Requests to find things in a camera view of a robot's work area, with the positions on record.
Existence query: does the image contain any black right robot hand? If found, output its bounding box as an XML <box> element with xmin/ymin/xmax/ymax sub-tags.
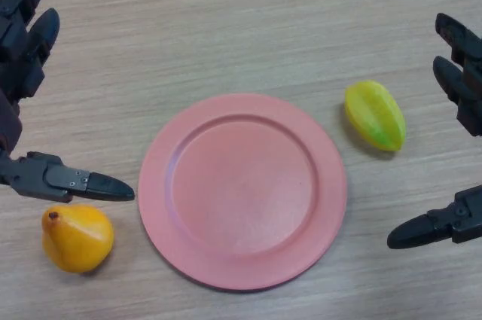
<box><xmin>386</xmin><ymin>13</ymin><xmax>482</xmax><ymax>250</ymax></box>

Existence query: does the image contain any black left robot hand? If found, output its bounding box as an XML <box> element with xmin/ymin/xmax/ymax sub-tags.
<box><xmin>0</xmin><ymin>0</ymin><xmax>136</xmax><ymax>203</ymax></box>

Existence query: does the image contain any yellow orange pear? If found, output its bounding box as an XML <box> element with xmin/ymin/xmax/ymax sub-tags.
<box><xmin>41</xmin><ymin>204</ymin><xmax>115</xmax><ymax>274</ymax></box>

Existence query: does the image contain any pink round plate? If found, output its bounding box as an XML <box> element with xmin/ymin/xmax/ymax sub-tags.
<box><xmin>137</xmin><ymin>93</ymin><xmax>348</xmax><ymax>291</ymax></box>

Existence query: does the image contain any yellow green starfruit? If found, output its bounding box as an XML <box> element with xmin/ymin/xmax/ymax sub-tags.
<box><xmin>343</xmin><ymin>79</ymin><xmax>407</xmax><ymax>152</ymax></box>

